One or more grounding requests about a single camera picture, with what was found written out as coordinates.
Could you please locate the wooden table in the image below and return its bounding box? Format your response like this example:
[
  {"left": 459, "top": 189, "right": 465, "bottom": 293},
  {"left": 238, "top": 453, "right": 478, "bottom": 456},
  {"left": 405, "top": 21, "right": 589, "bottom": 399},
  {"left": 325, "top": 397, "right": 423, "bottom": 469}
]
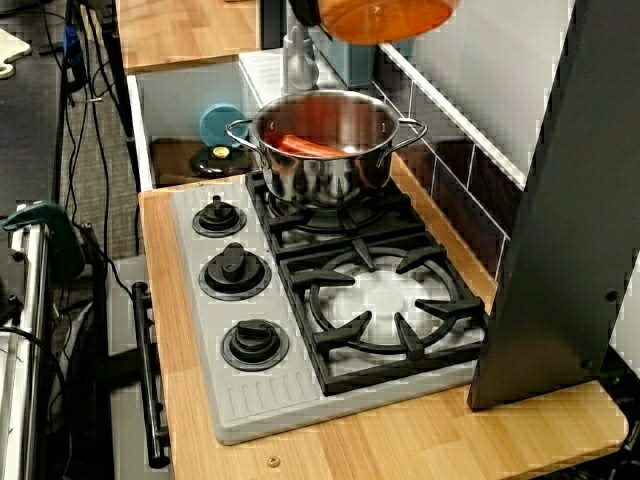
[{"left": 117, "top": 0, "right": 261, "bottom": 76}]

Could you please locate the dark tile backsplash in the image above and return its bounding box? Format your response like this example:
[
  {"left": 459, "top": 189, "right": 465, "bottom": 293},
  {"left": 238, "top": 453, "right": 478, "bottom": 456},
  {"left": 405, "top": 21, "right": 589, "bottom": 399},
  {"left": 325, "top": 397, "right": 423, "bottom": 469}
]
[{"left": 372, "top": 39, "right": 526, "bottom": 301}]

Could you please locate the black oven door handle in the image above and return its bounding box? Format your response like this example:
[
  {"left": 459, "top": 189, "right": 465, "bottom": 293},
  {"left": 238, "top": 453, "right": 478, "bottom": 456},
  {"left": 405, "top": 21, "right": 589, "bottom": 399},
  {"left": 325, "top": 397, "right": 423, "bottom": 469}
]
[{"left": 130, "top": 281, "right": 171, "bottom": 470}]

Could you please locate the black cable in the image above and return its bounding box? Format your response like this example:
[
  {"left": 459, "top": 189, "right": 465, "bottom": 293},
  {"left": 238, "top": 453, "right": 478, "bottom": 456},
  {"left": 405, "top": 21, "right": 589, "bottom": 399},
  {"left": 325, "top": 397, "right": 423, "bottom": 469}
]
[
  {"left": 0, "top": 324, "right": 71, "bottom": 451},
  {"left": 64, "top": 9, "right": 141, "bottom": 261}
]

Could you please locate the white cutting board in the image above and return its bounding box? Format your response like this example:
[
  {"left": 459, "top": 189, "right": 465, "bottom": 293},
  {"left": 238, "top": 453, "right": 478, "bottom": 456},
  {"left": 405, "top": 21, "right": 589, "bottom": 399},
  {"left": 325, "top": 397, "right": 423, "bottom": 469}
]
[{"left": 0, "top": 27, "right": 32, "bottom": 81}]

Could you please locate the black burner grate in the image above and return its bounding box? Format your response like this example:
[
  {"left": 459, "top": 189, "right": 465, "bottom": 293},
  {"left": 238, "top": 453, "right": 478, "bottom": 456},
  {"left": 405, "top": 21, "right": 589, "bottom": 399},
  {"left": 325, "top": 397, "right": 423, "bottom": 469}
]
[
  {"left": 278, "top": 239, "right": 489, "bottom": 399},
  {"left": 244, "top": 169, "right": 427, "bottom": 261}
]

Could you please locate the orange plastic pot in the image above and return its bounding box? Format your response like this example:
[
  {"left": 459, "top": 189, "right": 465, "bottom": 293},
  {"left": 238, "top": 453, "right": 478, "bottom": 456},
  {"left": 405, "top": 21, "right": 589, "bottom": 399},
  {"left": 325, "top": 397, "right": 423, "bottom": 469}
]
[{"left": 317, "top": 0, "right": 461, "bottom": 46}]

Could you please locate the blue cable clip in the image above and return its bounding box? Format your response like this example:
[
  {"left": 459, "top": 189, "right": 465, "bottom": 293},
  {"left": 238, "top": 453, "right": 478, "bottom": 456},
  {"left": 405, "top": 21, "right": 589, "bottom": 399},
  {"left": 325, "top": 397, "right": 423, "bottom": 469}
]
[{"left": 62, "top": 24, "right": 84, "bottom": 71}]

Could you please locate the large black stove knob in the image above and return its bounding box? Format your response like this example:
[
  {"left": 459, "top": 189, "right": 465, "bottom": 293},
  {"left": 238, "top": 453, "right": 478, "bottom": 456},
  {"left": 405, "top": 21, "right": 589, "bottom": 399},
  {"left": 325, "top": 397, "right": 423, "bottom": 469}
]
[{"left": 198, "top": 243, "right": 273, "bottom": 302}]

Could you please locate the small black stove knob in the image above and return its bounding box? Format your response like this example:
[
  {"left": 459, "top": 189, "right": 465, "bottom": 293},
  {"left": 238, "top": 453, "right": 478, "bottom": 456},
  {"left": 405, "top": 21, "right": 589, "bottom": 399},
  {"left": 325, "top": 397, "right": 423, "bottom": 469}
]
[{"left": 192, "top": 194, "right": 248, "bottom": 239}]

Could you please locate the stainless steel pot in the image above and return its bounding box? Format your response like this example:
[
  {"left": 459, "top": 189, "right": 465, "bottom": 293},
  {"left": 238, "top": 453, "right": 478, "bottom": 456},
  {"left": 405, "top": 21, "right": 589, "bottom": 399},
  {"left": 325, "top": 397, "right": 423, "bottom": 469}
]
[{"left": 224, "top": 88, "right": 430, "bottom": 209}]

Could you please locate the green clamp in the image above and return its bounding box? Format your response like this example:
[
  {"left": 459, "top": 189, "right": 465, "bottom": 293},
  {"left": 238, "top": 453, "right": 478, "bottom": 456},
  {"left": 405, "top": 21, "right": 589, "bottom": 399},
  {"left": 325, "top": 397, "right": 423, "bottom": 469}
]
[{"left": 2, "top": 199, "right": 87, "bottom": 282}]

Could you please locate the grey stove top plate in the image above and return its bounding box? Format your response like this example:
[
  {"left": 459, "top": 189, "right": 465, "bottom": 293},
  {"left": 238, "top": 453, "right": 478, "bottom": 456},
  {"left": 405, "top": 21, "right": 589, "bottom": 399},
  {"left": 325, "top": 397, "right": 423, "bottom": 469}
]
[{"left": 169, "top": 179, "right": 489, "bottom": 446}]

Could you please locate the black lid yellow knob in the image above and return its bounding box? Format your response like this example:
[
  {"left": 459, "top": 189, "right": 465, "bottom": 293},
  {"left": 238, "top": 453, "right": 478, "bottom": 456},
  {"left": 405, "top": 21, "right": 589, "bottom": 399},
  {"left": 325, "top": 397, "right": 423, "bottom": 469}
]
[{"left": 188, "top": 144, "right": 254, "bottom": 179}]

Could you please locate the orange toy carrot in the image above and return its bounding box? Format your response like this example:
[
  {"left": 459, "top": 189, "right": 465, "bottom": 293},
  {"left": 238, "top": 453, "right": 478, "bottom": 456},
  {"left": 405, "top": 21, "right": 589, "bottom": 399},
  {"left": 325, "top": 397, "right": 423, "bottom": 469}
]
[{"left": 274, "top": 133, "right": 347, "bottom": 159}]

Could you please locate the teal plastic plate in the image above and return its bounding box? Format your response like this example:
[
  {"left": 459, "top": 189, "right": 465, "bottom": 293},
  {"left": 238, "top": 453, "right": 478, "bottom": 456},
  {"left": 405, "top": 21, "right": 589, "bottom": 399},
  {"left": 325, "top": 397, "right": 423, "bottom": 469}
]
[{"left": 198, "top": 103, "right": 249, "bottom": 149}]

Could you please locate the black kitchen side panel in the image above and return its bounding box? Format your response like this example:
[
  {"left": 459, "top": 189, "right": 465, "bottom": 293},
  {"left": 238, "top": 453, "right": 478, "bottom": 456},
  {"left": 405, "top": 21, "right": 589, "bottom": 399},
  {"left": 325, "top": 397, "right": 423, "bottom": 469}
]
[{"left": 466, "top": 0, "right": 640, "bottom": 411}]

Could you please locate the grey toy faucet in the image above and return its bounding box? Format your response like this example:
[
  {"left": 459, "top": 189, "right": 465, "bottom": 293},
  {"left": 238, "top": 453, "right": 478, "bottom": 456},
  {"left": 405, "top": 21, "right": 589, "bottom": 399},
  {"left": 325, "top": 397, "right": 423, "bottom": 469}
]
[{"left": 281, "top": 24, "right": 321, "bottom": 97}]

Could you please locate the silver aluminium rail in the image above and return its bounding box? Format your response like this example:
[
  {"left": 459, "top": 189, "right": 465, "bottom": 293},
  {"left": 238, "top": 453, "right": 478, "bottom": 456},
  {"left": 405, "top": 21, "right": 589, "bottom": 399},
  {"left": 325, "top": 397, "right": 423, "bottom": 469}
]
[{"left": 0, "top": 204, "right": 51, "bottom": 480}]

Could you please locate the white oven cabinet front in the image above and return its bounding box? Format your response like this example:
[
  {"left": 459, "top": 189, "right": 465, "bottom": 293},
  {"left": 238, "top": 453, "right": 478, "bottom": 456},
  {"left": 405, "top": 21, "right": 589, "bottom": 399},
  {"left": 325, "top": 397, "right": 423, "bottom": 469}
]
[{"left": 107, "top": 254, "right": 174, "bottom": 480}]

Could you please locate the white toy sink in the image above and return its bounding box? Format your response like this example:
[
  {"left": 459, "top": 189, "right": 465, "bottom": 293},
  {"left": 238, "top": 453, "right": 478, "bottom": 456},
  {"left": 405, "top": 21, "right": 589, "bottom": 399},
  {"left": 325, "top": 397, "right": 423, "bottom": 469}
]
[{"left": 125, "top": 49, "right": 286, "bottom": 194}]

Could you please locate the wooden countertop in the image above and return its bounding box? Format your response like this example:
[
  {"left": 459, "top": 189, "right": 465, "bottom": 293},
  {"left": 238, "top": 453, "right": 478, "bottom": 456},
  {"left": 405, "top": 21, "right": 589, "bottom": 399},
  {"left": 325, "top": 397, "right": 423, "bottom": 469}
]
[{"left": 137, "top": 152, "right": 630, "bottom": 480}]

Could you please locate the white kitchen back panel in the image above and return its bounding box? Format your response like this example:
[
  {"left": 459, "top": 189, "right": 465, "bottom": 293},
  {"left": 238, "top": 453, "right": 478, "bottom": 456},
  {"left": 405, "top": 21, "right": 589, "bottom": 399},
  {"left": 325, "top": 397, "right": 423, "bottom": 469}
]
[{"left": 379, "top": 0, "right": 576, "bottom": 191}]

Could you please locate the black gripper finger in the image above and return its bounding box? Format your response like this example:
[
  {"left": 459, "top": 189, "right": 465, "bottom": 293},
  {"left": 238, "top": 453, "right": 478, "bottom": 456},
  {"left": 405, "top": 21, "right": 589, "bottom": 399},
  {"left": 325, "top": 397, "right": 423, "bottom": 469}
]
[{"left": 287, "top": 0, "right": 325, "bottom": 27}]

